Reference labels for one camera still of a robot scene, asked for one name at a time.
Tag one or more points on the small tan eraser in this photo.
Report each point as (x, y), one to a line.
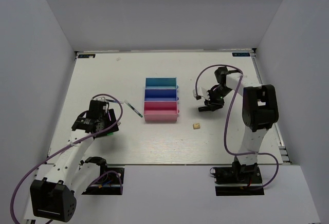
(196, 126)

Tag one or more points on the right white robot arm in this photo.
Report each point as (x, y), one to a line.
(259, 114)

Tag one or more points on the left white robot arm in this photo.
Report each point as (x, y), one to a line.
(55, 196)

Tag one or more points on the right corner label sticker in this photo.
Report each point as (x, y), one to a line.
(241, 54)

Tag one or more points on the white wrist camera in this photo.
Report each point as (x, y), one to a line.
(103, 99)
(201, 92)

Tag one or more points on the corner label sticker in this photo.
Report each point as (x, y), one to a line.
(241, 54)
(86, 56)

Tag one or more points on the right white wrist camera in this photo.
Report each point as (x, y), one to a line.
(201, 92)

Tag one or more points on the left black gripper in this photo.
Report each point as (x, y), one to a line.
(112, 115)

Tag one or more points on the left corner label sticker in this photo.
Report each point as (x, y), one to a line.
(86, 56)

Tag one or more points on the dark blue bin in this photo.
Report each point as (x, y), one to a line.
(161, 95)

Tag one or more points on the light blue bin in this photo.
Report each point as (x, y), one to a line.
(161, 83)

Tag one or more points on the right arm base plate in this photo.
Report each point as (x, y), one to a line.
(227, 184)

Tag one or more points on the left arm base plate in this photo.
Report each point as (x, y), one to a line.
(111, 182)

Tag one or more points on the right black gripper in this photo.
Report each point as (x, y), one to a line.
(214, 104)

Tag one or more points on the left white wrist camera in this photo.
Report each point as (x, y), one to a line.
(103, 99)

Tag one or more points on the pink bin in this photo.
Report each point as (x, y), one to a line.
(160, 111)

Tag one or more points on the green gel pen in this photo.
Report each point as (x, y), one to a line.
(133, 108)

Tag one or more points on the black highlighter purple cap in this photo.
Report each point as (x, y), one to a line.
(204, 109)

